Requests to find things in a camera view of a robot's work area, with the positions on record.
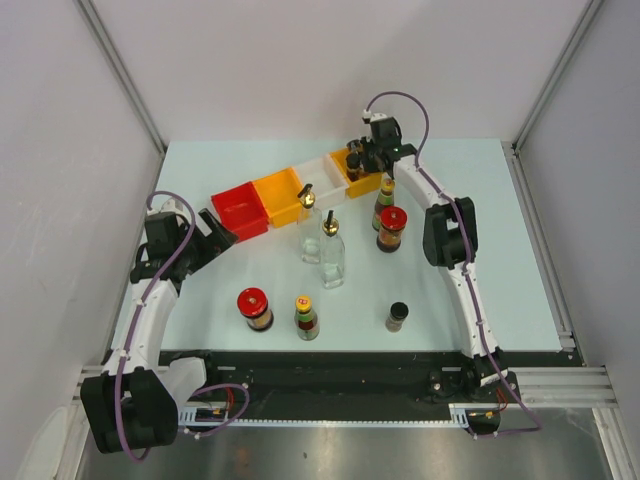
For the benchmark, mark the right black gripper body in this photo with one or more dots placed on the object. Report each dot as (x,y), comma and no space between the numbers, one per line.
(371,151)

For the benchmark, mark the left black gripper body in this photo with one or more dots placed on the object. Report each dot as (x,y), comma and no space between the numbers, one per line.
(201,250)

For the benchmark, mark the black lid spice jar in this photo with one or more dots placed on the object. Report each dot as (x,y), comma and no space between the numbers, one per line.
(355,147)
(353,167)
(398,313)

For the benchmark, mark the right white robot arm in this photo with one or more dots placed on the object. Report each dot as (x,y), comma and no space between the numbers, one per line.
(450,242)

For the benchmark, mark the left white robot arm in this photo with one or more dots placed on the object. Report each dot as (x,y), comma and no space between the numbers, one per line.
(129,405)

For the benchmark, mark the red plastic bin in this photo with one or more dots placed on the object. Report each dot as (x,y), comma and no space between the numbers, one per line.
(241,211)

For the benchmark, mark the rear green label sauce bottle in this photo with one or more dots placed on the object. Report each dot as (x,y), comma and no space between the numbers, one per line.
(385,199)

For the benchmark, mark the green label sauce bottle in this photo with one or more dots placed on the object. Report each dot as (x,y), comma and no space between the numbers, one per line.
(385,199)
(305,318)

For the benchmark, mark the white plastic bin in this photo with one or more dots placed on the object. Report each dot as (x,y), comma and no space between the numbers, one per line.
(328,183)

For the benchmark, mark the rear red lid jar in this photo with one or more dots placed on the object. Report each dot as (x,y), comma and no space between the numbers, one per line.
(393,221)

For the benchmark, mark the red lid jar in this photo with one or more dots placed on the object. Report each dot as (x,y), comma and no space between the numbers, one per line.
(393,221)
(254,306)

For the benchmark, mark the left yellow plastic bin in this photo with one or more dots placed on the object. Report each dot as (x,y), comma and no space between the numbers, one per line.
(278,194)

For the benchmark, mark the front red lid jar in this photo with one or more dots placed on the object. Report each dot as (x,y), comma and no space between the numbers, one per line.
(254,306)

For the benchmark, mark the rear glass oil bottle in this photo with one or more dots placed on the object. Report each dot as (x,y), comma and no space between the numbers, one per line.
(309,225)

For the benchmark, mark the glass oil bottle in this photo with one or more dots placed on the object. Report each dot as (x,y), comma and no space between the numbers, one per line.
(332,253)
(309,225)

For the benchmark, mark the front glass oil bottle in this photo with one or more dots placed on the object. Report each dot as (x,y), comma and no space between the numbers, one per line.
(332,253)

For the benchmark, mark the front green label sauce bottle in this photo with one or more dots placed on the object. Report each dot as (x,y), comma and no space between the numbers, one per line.
(305,318)

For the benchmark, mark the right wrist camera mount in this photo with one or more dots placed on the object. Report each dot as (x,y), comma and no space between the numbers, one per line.
(369,117)

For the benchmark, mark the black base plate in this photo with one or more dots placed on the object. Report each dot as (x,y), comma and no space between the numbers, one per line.
(347,387)

